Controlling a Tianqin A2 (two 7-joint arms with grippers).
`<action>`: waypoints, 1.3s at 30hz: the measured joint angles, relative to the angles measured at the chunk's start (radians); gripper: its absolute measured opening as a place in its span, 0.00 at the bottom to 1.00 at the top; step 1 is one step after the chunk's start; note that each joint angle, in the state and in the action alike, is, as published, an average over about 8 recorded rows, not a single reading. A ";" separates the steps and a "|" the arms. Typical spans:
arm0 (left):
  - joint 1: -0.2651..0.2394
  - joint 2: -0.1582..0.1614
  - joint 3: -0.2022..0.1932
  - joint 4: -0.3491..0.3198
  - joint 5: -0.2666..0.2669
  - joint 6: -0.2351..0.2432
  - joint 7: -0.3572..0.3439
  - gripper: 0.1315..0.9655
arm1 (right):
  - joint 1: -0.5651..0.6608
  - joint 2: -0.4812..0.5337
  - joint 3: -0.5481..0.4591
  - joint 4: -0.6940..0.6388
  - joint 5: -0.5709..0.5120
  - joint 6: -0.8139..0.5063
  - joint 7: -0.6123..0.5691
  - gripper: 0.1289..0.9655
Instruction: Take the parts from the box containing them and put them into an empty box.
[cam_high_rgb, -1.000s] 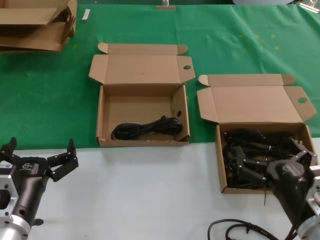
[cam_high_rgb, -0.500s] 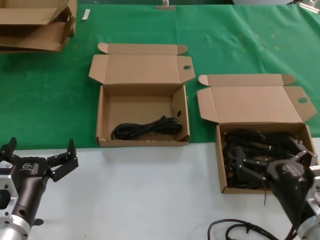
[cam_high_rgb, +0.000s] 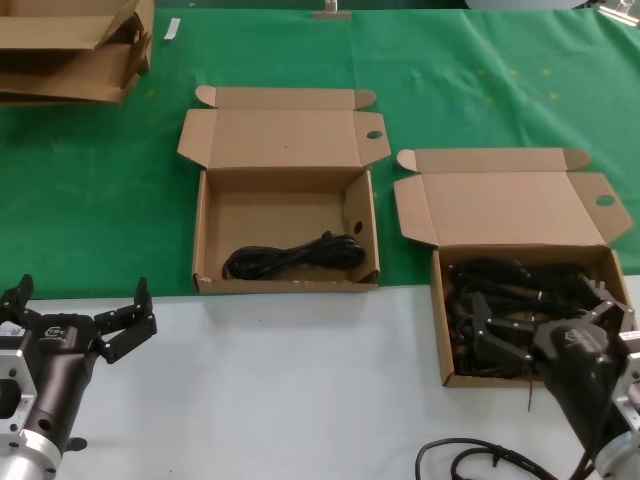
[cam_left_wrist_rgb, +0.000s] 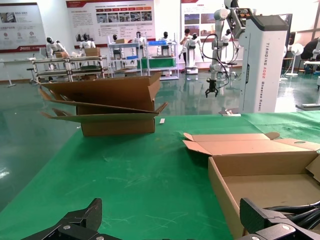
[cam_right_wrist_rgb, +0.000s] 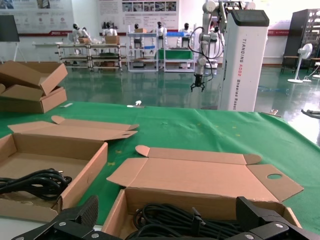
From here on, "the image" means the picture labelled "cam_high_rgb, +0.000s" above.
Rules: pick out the white paper strip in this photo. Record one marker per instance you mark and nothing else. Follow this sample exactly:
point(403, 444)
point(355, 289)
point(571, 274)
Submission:
point(172, 29)

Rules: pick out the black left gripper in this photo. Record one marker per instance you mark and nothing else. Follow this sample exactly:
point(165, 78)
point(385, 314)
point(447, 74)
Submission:
point(60, 360)

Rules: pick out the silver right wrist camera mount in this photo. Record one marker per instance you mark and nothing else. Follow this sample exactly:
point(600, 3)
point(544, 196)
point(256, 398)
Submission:
point(630, 390)

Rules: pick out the stacked brown cardboard box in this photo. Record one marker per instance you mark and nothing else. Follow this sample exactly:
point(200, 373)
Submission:
point(75, 75)
point(75, 25)

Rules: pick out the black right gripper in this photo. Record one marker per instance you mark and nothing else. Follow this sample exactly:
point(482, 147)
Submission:
point(575, 370)

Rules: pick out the green table cloth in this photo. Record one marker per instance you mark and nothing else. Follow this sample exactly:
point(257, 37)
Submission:
point(100, 200)

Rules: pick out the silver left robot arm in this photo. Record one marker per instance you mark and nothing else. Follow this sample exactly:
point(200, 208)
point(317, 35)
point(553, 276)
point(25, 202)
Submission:
point(25, 460)

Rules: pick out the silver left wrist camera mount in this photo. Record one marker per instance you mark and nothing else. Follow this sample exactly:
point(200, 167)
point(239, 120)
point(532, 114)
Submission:
point(15, 370)

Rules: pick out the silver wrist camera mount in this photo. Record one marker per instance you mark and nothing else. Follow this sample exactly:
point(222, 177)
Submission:
point(15, 370)
point(630, 390)

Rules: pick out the metal table clamp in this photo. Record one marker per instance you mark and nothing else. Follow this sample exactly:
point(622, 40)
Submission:
point(622, 10)
point(332, 14)

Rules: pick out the open brown cardboard box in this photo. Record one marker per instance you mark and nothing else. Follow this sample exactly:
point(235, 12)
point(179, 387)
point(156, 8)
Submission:
point(270, 210)
point(510, 205)

